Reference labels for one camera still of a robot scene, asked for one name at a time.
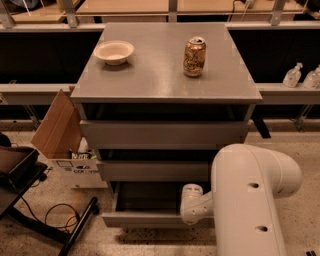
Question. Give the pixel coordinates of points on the grey bottom drawer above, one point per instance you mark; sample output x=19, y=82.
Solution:
x=149, y=205

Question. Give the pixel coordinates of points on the grey drawer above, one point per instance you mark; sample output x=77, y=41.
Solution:
x=172, y=135
x=149, y=205
x=155, y=171

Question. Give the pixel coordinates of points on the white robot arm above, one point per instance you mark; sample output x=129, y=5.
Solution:
x=245, y=181

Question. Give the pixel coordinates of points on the grey drawer cabinet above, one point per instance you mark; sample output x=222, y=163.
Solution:
x=152, y=85

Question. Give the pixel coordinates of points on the grey top drawer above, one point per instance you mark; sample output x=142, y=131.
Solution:
x=172, y=135

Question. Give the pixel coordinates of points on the grey middle drawer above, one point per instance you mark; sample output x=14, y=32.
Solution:
x=155, y=171

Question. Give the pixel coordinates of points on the open cardboard box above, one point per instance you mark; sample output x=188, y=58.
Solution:
x=60, y=139

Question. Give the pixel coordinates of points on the gold soda can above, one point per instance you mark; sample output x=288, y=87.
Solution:
x=194, y=56

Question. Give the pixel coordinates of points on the white paper bowl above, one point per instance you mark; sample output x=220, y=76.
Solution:
x=114, y=52

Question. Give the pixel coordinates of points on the clear sanitizer bottle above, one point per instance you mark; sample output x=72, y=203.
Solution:
x=312, y=80
x=292, y=77

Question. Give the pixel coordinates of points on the black rolling cart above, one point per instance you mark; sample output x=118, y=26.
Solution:
x=20, y=168

